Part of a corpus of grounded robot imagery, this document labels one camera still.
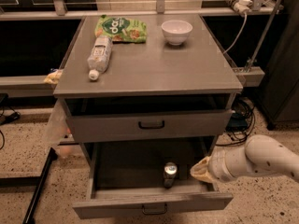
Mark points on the white power strip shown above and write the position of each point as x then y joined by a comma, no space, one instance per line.
241,7

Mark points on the grey upper drawer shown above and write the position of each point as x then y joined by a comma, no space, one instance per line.
146,117

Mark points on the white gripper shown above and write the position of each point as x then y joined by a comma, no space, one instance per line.
217,168

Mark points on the white ceramic bowl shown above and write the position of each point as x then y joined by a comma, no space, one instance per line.
176,32

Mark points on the clear plastic bag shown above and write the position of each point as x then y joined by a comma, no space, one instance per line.
57,134

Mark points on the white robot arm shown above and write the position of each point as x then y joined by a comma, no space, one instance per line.
261,155

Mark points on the yellow snack packet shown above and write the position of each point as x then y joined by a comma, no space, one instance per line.
53,77

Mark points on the clear plastic water bottle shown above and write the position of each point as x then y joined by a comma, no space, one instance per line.
98,61

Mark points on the black metal floor frame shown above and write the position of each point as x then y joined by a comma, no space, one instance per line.
37,182

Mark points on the grey metal rail frame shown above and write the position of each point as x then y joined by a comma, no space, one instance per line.
34,86

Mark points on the green snack bag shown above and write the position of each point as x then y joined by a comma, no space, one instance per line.
121,29

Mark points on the grey open middle drawer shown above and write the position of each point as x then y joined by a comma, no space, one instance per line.
127,179

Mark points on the grey drawer cabinet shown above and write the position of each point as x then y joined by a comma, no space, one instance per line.
153,68

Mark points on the redbull can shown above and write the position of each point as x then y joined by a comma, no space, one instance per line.
170,172

